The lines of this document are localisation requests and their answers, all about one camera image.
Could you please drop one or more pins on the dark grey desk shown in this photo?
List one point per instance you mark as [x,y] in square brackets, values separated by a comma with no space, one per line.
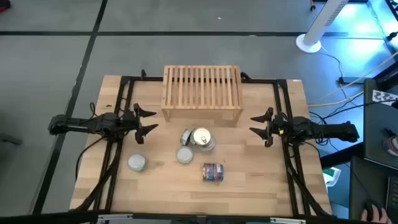
[377,130]

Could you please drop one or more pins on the red object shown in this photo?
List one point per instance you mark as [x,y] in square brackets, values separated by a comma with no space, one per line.
[3,5]

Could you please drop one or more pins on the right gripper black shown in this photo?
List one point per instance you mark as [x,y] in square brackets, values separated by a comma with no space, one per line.
[281,124]

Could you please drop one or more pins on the black desk foot bar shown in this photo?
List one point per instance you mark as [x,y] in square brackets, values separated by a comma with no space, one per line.
[342,155]

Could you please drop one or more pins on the white green box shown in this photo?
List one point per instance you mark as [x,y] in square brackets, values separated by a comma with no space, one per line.
[331,175]

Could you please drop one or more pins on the silver aluminium rail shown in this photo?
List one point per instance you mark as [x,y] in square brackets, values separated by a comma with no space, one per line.
[115,217]
[287,220]

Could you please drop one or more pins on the black aluminium table frame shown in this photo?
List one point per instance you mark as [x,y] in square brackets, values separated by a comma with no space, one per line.
[280,82]

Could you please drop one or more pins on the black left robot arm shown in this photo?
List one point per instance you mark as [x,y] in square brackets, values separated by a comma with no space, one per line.
[81,124]

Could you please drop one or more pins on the colourful tape rolls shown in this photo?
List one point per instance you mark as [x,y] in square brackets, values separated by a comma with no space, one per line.
[392,145]

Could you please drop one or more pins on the black desk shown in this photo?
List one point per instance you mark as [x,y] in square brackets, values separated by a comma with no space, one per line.
[367,183]

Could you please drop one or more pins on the person's hand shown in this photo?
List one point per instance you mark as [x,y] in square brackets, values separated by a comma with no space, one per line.
[377,216]

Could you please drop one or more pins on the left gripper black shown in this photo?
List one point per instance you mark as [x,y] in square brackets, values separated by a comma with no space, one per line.
[130,122]

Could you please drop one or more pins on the wooden slatted shelf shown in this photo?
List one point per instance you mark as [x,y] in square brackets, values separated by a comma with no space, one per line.
[202,66]

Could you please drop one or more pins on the grey chair foot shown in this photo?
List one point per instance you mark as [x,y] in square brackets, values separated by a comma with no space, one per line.
[11,140]

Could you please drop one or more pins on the white fiducial marker sheet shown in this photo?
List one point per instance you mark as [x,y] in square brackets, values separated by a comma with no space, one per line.
[384,97]

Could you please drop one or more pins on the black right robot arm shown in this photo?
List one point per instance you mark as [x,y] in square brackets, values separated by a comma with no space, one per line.
[326,130]

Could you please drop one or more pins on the black computer mouse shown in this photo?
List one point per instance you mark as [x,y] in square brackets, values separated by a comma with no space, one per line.
[368,207]

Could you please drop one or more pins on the black keyboard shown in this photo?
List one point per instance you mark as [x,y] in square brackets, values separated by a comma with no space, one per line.
[393,194]

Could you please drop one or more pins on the black office chair base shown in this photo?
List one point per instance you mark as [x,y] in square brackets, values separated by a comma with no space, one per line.
[392,35]

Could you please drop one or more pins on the white fan stand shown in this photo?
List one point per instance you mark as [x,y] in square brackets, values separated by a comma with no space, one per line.
[323,23]

